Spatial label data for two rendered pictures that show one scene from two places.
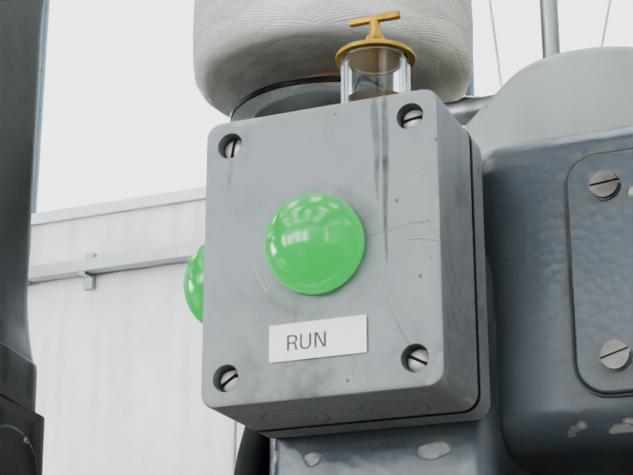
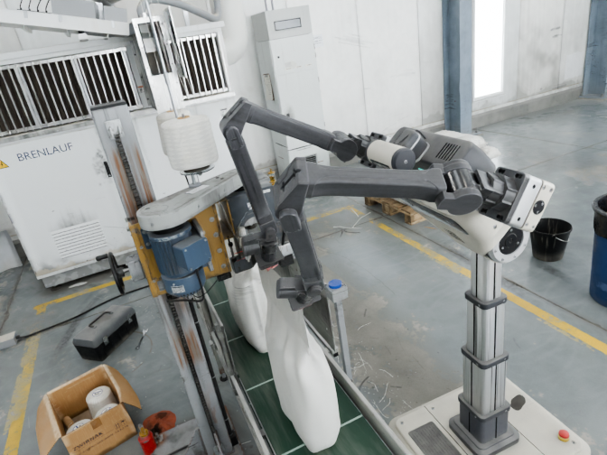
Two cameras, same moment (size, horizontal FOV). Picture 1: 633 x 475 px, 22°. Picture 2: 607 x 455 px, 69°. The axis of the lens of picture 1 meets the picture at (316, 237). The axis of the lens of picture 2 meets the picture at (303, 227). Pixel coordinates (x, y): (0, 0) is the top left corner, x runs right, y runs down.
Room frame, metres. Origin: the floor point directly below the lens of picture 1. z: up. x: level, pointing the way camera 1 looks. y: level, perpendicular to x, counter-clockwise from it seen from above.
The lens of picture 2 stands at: (1.65, 1.31, 1.88)
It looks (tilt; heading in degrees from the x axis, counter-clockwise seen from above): 24 degrees down; 227
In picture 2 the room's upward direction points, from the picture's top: 9 degrees counter-clockwise
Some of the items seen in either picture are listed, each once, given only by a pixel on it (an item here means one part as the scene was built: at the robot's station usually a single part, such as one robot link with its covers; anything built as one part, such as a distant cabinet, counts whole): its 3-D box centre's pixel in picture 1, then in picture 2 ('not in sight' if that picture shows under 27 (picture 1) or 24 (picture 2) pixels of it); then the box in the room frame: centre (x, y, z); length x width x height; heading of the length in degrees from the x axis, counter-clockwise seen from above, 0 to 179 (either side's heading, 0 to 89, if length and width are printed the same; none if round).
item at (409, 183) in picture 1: (346, 269); not in sight; (0.47, -0.01, 1.29); 0.08 x 0.05 x 0.09; 67
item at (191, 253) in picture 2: not in sight; (192, 255); (1.00, 0.05, 1.25); 0.10 x 0.08 x 0.12; 2
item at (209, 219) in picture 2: not in sight; (177, 240); (0.88, -0.27, 1.18); 0.34 x 0.25 x 0.31; 157
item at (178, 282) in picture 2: not in sight; (178, 259); (1.00, -0.06, 1.21); 0.15 x 0.15 x 0.25
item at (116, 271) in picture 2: not in sight; (116, 273); (1.13, -0.35, 1.13); 0.18 x 0.11 x 0.18; 67
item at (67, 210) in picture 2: not in sight; (126, 151); (-0.29, -3.20, 1.05); 2.28 x 1.16 x 2.09; 157
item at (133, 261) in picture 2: not in sight; (135, 267); (1.07, -0.32, 1.14); 0.11 x 0.06 x 0.11; 67
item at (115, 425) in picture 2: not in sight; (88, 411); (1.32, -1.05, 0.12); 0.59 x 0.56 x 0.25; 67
